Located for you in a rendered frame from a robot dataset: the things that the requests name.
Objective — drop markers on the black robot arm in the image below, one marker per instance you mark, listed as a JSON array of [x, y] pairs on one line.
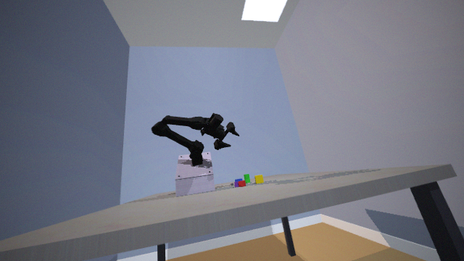
[[204, 124]]

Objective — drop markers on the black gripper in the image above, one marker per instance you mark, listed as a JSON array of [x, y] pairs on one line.
[[220, 134]]

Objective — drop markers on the yellow cube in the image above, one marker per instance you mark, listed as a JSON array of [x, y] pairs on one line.
[[259, 179]]

